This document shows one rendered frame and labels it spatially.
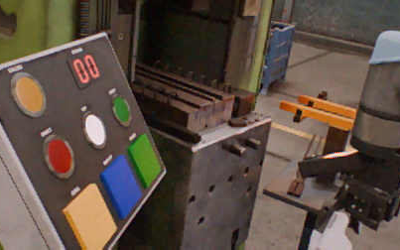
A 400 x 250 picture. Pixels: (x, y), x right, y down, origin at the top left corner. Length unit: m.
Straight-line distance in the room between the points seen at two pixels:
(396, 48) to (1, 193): 0.51
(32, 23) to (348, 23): 8.08
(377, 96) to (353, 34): 8.18
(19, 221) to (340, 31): 8.48
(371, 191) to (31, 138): 0.46
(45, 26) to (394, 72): 0.65
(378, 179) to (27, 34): 0.72
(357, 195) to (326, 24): 8.30
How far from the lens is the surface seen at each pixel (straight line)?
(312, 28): 9.02
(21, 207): 0.56
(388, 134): 0.65
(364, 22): 8.77
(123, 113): 0.76
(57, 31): 0.96
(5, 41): 1.08
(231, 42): 1.44
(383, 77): 0.63
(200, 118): 1.15
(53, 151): 0.58
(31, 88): 0.59
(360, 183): 0.70
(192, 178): 1.11
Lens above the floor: 1.35
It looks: 21 degrees down
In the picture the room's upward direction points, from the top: 8 degrees clockwise
